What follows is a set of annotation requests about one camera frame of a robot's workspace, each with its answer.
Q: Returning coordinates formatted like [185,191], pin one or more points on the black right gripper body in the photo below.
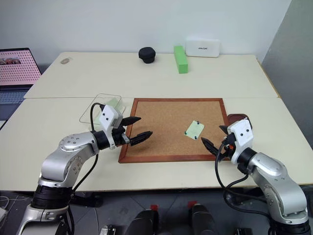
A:
[227,150]

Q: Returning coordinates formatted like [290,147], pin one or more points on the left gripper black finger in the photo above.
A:
[140,138]
[130,120]

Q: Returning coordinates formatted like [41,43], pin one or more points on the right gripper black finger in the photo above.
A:
[210,146]
[225,129]

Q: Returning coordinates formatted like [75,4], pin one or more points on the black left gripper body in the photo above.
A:
[118,138]

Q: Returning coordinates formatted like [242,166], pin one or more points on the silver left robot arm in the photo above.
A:
[56,164]

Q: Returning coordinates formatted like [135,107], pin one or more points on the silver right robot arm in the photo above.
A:
[276,186]

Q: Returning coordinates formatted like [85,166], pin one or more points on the light green note card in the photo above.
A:
[194,129]

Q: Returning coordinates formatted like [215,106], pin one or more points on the wood-framed cork board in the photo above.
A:
[161,127]

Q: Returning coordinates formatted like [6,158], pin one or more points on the small brown dish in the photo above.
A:
[236,118]

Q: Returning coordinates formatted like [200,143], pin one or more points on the clear plastic tray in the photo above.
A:
[102,100]

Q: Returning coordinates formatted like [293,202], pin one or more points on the small red tab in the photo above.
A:
[192,204]
[154,207]

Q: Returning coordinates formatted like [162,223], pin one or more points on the black round pouch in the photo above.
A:
[146,55]

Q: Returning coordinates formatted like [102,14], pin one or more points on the black table foot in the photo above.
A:
[88,199]

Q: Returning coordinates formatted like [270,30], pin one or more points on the dark rounded shape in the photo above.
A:
[143,224]
[201,220]

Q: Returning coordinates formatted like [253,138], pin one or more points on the long green box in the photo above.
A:
[181,60]

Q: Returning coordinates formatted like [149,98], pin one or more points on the white rectangular case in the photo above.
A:
[202,47]

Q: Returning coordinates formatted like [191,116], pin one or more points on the small beige oval object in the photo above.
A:
[66,60]

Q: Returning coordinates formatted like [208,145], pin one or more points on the laptop with pink screen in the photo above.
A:
[17,68]

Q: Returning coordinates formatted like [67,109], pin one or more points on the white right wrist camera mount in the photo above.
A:
[242,134]

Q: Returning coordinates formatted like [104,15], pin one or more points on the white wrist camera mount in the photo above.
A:
[110,117]
[242,134]

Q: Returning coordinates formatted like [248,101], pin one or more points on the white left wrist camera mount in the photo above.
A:
[110,117]

